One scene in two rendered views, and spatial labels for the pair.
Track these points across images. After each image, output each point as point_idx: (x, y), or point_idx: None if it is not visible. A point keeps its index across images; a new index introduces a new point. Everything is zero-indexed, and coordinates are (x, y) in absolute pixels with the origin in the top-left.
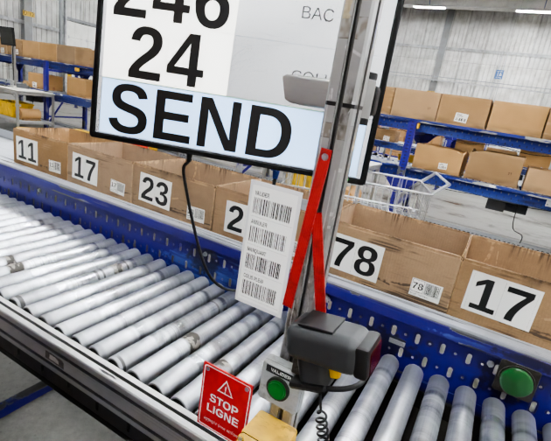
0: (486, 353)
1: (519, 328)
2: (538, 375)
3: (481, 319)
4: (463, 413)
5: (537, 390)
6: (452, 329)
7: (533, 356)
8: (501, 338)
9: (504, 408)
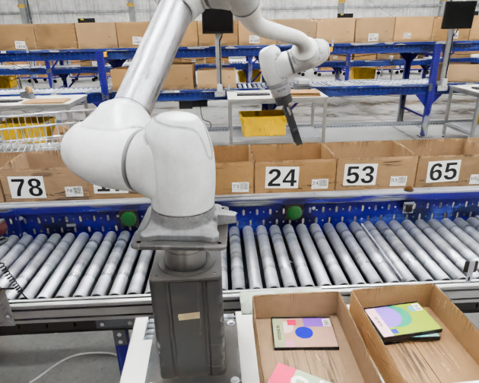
0: (111, 210)
1: (124, 192)
2: (135, 211)
3: (106, 195)
4: (103, 243)
5: (141, 218)
6: (91, 206)
7: (130, 204)
8: (115, 200)
9: (128, 233)
